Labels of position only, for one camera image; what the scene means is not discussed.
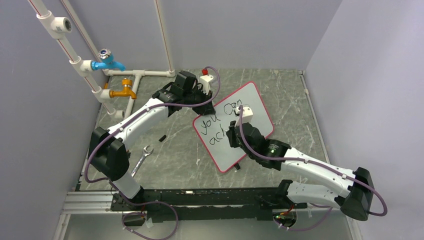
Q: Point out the black marker cap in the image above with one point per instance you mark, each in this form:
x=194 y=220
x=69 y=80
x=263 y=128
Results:
x=162 y=138

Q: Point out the orange brass faucet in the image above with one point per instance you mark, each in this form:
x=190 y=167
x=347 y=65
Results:
x=126 y=91

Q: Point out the silver combination wrench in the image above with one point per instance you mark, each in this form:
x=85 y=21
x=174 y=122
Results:
x=147 y=151

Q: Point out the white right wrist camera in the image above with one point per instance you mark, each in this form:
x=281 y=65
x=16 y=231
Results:
x=244 y=114

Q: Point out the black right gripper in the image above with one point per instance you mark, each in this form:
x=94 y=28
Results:
x=231 y=134

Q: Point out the white PVC pipe frame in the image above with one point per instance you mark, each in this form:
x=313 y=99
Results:
x=118 y=104

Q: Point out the blue plastic faucet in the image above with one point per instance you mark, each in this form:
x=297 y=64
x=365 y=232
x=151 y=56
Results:
x=106 y=61

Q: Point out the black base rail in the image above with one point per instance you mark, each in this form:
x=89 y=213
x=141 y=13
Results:
x=259 y=203

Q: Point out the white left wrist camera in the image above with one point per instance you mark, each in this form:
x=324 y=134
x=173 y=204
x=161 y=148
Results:
x=206 y=80

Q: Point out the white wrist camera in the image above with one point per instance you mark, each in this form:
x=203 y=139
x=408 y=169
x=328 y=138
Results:
x=244 y=114
x=206 y=80

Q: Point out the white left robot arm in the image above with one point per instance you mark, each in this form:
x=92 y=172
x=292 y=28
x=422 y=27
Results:
x=108 y=149

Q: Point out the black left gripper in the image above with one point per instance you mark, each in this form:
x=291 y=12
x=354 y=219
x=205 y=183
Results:
x=206 y=109

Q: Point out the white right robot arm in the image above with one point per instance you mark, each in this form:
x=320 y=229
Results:
x=345 y=189

